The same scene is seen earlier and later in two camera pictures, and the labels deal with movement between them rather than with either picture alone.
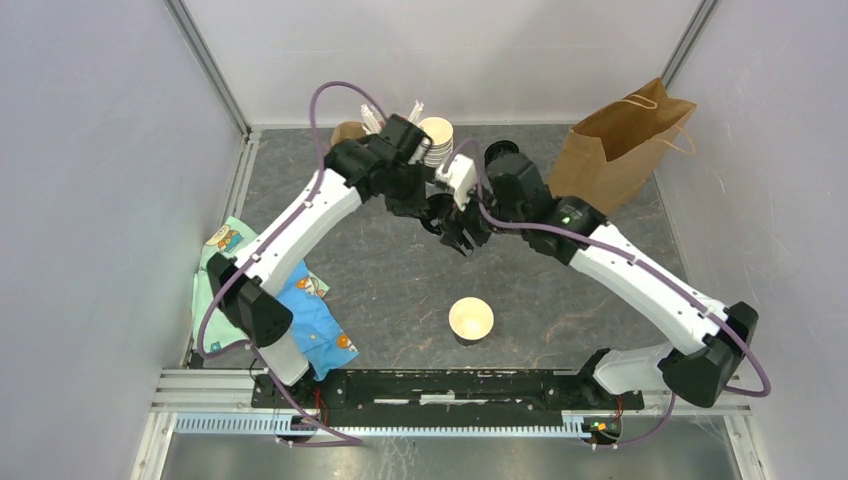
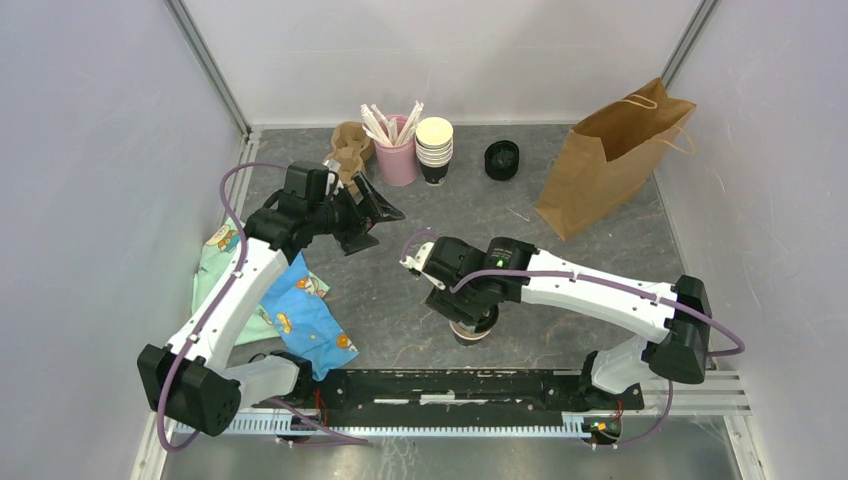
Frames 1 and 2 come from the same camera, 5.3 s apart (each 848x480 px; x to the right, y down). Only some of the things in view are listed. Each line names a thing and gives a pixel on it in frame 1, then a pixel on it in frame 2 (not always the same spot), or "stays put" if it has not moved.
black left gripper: [415, 206] → [372, 209]
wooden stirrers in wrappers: [373, 125] stays put
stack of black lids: [497, 149] stays put
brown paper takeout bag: [607, 156] stays put
